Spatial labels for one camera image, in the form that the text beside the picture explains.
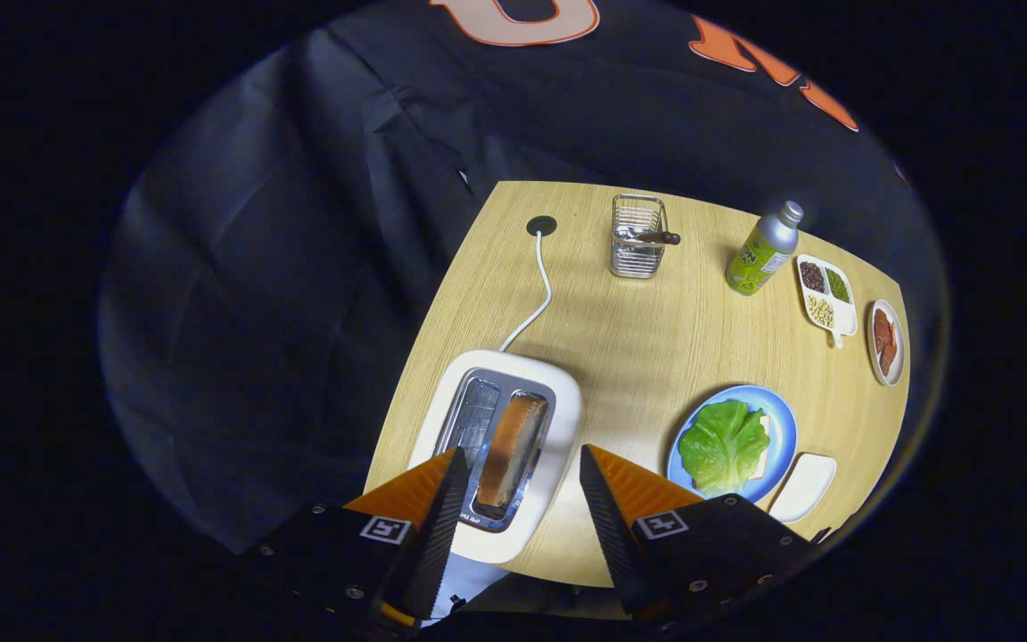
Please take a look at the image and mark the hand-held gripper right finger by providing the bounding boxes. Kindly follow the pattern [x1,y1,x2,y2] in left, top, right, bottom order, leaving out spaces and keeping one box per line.
[579,444,822,625]

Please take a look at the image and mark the green label metal bottle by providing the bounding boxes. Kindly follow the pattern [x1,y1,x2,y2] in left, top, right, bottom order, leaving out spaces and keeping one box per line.
[725,200,805,297]

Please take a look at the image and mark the white divided tray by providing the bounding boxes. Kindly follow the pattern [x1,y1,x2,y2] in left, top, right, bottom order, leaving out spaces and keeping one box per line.
[796,254,859,349]

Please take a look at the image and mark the white square plate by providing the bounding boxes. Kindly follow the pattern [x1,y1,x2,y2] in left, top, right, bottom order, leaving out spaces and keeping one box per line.
[769,453,838,524]

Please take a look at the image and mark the metal wire basket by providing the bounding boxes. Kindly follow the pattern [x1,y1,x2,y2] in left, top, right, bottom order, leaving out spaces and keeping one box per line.
[610,193,668,280]

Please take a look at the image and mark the blue round plate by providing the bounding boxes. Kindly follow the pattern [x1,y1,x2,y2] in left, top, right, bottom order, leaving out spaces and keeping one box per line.
[666,384,798,504]

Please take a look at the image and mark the green lettuce leaf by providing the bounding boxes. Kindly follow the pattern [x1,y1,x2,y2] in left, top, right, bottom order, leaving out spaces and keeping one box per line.
[678,399,771,498]

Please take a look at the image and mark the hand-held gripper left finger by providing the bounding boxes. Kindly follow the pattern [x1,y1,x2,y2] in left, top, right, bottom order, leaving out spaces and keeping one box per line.
[246,448,472,630]

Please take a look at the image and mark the white oval plate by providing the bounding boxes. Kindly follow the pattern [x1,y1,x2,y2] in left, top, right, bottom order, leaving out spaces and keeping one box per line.
[867,299,907,387]

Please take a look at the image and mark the white bread slice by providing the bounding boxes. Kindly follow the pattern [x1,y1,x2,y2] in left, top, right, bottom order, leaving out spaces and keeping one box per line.
[741,412,775,482]

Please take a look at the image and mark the white toaster cable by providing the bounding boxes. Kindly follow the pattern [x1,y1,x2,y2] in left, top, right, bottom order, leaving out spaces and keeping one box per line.
[500,230,554,353]

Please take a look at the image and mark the toasted bread slice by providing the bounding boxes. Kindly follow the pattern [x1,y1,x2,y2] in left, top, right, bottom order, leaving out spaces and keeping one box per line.
[475,392,548,511]

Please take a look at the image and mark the white toaster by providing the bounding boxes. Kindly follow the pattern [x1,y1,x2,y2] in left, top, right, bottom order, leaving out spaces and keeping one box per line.
[408,350,583,564]

